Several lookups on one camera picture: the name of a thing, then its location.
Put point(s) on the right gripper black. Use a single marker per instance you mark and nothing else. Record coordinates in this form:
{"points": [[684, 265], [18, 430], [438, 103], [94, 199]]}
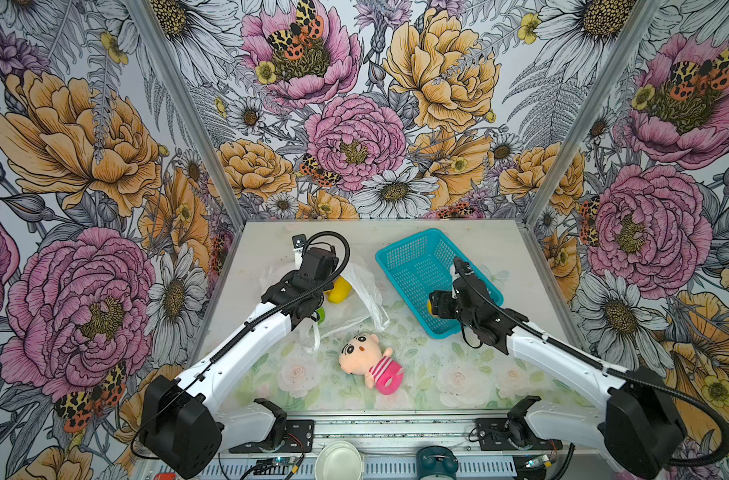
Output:
{"points": [[440, 305]]}

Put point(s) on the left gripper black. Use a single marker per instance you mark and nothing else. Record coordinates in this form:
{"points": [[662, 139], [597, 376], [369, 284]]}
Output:
{"points": [[290, 276]]}

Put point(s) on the yellow toy fruit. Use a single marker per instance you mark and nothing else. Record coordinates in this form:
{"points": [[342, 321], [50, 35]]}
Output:
{"points": [[339, 292]]}

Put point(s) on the white plastic bag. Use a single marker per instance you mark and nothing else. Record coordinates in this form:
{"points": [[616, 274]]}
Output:
{"points": [[364, 310]]}

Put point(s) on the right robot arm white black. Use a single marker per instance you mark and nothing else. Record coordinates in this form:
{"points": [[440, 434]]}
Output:
{"points": [[638, 426]]}

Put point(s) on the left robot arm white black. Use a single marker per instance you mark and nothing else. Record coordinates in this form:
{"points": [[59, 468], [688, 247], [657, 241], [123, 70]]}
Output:
{"points": [[182, 424]]}

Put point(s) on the green toy fruit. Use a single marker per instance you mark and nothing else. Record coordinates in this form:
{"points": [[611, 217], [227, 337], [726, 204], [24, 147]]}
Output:
{"points": [[320, 315]]}

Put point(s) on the teal plastic basket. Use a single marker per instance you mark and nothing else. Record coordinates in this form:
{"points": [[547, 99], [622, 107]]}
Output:
{"points": [[420, 264]]}

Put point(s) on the pink plush doll toy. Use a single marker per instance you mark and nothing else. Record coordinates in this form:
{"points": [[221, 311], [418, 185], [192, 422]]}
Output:
{"points": [[363, 356]]}

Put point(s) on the dark green round object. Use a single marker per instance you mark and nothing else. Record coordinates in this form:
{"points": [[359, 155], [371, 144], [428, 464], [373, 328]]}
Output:
{"points": [[436, 463]]}

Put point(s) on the white round bowl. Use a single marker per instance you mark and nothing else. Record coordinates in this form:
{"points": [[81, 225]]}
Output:
{"points": [[339, 460]]}

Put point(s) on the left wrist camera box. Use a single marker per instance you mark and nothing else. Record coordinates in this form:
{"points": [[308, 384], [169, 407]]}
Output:
{"points": [[299, 241]]}

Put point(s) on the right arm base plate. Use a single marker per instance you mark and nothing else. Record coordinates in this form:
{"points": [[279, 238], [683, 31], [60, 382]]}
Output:
{"points": [[503, 434]]}

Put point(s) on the aluminium frame rail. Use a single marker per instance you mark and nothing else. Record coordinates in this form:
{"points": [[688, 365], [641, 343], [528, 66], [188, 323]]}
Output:
{"points": [[393, 432]]}

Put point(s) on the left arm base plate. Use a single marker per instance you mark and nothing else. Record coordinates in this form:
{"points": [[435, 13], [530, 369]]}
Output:
{"points": [[298, 437]]}

